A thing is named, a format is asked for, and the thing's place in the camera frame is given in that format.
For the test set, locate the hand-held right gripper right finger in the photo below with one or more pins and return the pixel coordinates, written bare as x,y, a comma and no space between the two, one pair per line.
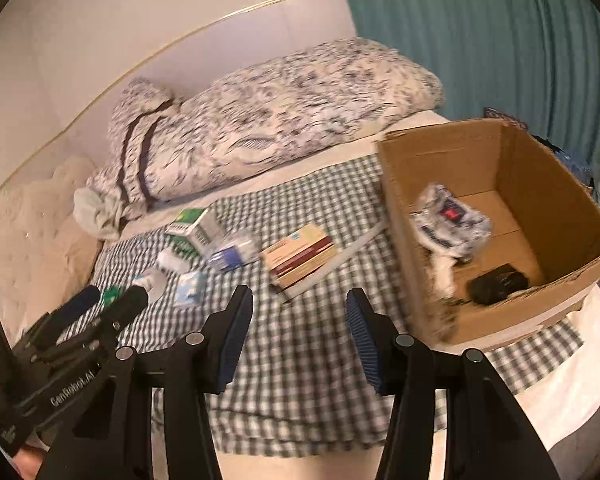
362,342

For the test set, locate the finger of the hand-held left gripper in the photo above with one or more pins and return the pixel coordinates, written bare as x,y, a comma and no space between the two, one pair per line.
82,301
127,305

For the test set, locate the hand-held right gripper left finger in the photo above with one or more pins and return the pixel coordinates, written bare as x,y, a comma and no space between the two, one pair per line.
232,332

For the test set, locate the white tube green cap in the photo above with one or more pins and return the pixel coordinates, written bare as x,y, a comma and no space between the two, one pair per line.
147,284

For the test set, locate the small white blue box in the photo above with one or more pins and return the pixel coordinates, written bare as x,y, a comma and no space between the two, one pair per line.
189,287

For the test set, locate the blue white clear packet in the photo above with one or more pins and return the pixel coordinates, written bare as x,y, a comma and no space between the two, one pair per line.
230,256

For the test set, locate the long white strip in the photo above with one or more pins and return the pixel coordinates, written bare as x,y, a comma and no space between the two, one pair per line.
360,245

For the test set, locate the brown cardboard box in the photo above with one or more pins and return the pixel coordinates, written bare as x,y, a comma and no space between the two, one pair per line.
540,195

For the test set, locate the green checkered blanket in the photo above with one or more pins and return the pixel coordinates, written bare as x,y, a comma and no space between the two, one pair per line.
300,360

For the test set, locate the green striped small box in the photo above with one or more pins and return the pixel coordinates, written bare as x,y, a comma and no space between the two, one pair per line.
182,250

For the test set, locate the cream quilted pillow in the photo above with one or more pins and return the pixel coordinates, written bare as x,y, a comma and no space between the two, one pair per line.
25,240

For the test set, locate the grey white crumpled cloth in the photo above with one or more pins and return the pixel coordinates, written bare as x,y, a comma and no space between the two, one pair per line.
97,212

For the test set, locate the green white medicine box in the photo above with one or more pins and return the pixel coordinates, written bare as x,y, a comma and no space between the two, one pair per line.
200,232

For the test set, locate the red striped cream box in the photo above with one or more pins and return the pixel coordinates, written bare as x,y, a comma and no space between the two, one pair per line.
300,255

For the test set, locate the black pouch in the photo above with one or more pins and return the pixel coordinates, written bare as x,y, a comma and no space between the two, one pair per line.
497,282

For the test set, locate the white blue printed pack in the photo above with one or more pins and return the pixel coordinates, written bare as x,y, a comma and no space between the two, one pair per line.
450,220

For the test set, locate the floral patterned pillow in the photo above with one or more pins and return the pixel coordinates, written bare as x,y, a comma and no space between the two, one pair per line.
280,110

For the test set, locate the beige headboard gold trim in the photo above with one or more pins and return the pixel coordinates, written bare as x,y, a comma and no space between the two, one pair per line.
180,45

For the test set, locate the dark patterned item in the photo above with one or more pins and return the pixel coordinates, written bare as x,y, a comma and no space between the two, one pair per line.
502,116

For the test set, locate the black bag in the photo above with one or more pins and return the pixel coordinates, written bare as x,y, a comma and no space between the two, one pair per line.
547,141

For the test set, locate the blue wrapped bottle pack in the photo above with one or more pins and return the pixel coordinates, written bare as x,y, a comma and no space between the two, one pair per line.
575,162

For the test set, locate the teal curtain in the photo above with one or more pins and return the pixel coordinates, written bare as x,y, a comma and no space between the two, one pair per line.
480,35

